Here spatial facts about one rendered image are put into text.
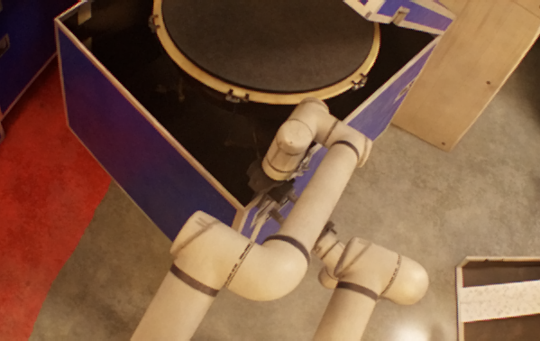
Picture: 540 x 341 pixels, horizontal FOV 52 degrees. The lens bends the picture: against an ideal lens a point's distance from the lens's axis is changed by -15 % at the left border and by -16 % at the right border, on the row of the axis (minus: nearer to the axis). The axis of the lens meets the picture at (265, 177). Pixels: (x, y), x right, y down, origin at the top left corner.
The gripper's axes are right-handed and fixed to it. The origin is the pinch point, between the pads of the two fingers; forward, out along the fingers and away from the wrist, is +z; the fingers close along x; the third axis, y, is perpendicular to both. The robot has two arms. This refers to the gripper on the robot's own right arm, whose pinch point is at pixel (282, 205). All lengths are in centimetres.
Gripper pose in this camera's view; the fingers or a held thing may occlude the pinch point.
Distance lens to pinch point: 212.8
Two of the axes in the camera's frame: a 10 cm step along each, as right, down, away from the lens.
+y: -5.5, 3.6, -7.6
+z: -7.1, -6.7, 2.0
